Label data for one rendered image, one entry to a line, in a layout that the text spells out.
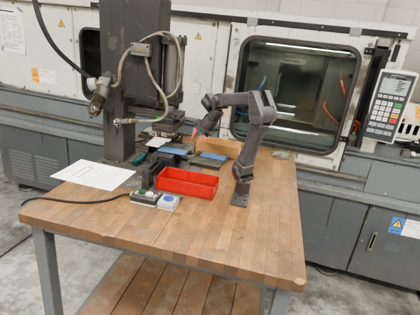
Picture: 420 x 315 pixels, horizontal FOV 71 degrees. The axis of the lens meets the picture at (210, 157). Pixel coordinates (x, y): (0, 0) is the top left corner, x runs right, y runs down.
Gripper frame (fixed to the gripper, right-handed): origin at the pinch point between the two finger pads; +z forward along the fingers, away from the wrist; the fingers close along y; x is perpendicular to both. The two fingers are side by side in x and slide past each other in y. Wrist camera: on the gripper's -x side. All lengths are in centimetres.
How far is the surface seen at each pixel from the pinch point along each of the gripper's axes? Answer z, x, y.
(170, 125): -2.4, 10.1, 12.0
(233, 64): -31, -56, 13
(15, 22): 47, -67, 161
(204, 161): 9.4, -9.1, -10.4
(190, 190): 8.0, 24.9, -12.9
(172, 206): 9.9, 38.3, -11.0
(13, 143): 141, -68, 126
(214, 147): 5.7, -23.6, -10.1
